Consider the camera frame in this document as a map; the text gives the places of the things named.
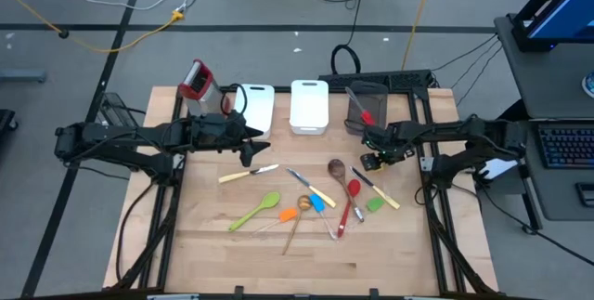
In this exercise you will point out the white plastic bin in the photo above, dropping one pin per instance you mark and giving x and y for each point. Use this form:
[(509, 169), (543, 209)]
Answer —
[(260, 105), (309, 107)]

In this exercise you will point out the black keyboard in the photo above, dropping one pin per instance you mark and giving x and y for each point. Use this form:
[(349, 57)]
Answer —
[(568, 147)]

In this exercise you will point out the small black clamp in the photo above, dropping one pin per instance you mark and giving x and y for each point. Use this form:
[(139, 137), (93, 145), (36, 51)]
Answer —
[(239, 290), (373, 292)]

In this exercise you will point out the grey translucent plastic bin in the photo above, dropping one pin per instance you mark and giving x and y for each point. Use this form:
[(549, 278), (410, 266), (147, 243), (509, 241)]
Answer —
[(380, 100)]

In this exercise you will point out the black mesh power box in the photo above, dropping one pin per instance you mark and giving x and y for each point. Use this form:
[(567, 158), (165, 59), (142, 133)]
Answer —
[(113, 107)]

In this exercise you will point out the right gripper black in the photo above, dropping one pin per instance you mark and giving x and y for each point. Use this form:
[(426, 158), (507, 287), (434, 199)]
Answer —
[(390, 139)]

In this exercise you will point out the black computer monitor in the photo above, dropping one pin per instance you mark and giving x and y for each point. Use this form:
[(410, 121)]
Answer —
[(564, 19)]

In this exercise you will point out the grey floor bar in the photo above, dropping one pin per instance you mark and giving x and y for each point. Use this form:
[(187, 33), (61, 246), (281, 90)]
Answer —
[(23, 76)]

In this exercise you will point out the white paper sheet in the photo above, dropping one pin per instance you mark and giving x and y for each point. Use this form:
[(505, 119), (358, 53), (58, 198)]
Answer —
[(499, 167)]

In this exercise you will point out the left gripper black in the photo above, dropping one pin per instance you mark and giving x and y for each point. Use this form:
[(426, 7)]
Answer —
[(232, 135)]

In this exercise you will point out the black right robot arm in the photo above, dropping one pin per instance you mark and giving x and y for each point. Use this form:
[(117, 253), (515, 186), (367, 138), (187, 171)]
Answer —
[(455, 129)]

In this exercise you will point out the red silicone spoon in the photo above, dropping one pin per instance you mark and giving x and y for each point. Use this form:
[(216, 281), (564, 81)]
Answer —
[(354, 187)]

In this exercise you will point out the round blue white object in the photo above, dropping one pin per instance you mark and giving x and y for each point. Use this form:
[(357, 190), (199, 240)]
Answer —
[(589, 85)]

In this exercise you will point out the grey computer cart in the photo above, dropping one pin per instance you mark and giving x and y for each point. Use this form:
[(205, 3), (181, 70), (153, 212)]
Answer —
[(547, 82)]

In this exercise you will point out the green silicone spoon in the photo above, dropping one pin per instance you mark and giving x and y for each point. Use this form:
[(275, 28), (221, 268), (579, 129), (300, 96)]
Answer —
[(269, 201)]

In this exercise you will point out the red and steel box grater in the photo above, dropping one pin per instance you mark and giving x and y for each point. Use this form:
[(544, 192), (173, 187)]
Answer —
[(199, 82)]

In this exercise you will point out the black aluminium table frame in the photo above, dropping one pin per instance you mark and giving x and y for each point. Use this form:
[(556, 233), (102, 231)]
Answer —
[(282, 89)]

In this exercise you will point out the small black desk device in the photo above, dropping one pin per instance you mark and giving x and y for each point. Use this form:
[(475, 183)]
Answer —
[(585, 194)]

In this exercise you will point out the small black floor puck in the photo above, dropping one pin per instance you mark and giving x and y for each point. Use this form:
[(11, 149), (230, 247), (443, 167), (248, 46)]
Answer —
[(63, 34)]

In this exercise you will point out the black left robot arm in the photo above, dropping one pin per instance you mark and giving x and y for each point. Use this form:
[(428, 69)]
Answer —
[(120, 135)]

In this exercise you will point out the large dark wooden spoon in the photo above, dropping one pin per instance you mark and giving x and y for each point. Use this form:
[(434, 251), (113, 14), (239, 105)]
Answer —
[(336, 168)]

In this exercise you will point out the black floor object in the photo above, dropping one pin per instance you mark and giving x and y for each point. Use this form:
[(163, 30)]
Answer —
[(5, 123)]

